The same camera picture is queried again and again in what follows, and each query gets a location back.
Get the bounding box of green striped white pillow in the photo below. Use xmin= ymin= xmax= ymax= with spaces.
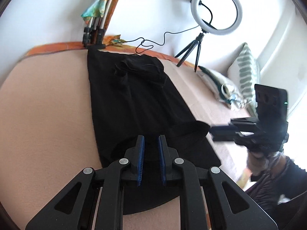
xmin=227 ymin=43 xmax=261 ymax=116

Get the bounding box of grey gloved right hand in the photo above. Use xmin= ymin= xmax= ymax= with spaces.
xmin=247 ymin=151 xmax=287 ymax=177

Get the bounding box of white ring light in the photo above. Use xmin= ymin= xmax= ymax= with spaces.
xmin=191 ymin=0 xmax=243 ymax=35

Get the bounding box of folded tripod with colourful cloth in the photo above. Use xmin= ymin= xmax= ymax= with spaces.
xmin=81 ymin=0 xmax=118 ymax=47

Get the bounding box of dark striped grey clothing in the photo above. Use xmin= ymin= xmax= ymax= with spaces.
xmin=246 ymin=172 xmax=284 ymax=213

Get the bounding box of black garment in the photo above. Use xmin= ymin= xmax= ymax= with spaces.
xmin=87 ymin=46 xmax=221 ymax=215

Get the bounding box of black mini tripod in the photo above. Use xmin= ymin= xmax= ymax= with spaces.
xmin=175 ymin=30 xmax=207 ymax=72

